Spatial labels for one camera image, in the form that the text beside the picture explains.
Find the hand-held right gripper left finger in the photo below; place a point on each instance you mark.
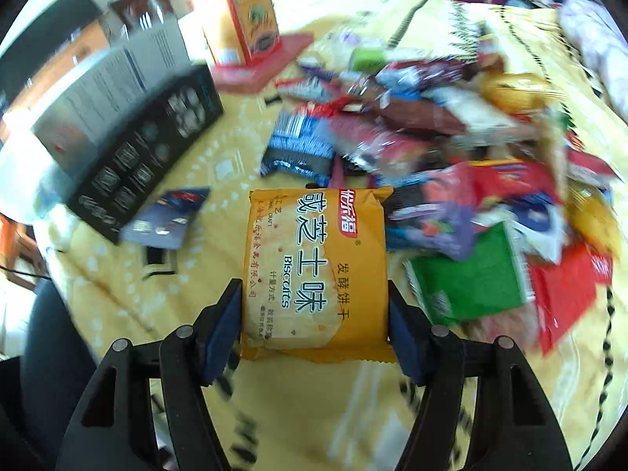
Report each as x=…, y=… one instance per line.
x=223, y=324

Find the pile of mixed snack packets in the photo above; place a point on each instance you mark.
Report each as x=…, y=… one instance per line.
x=417, y=127

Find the yellow biscuit packet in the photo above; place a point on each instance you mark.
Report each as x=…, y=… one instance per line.
x=304, y=265

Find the person's dark clothing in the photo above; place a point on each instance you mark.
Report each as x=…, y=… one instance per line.
x=54, y=353

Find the small dark blue packet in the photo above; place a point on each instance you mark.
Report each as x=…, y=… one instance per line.
x=167, y=216

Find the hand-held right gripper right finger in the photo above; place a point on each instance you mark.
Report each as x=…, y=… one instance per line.
x=405, y=338

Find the orange carton box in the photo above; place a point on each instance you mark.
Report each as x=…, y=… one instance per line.
x=245, y=14

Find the black and grey printed box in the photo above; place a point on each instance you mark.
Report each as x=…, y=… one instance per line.
x=147, y=147

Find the red flat box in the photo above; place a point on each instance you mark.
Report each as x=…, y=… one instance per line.
x=274, y=64

